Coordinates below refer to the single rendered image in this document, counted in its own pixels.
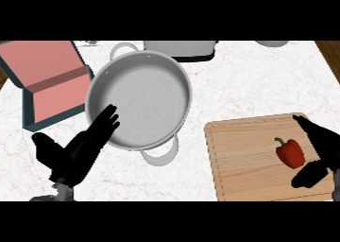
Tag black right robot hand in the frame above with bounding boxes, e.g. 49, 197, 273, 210
289, 113, 340, 189

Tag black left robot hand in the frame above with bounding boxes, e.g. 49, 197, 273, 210
30, 103, 120, 189

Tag red bell pepper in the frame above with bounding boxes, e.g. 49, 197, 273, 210
273, 136, 306, 170

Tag pale wooden cutting board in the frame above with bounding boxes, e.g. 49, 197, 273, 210
202, 112, 336, 202

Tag open pink and teal box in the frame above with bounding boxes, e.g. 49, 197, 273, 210
0, 41, 95, 133

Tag pale grey round object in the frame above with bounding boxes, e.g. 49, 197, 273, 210
253, 41, 289, 48

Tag small clear glass object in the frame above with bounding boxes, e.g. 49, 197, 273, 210
73, 41, 101, 47

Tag grey two-handled pot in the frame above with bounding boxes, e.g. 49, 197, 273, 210
85, 42, 194, 167

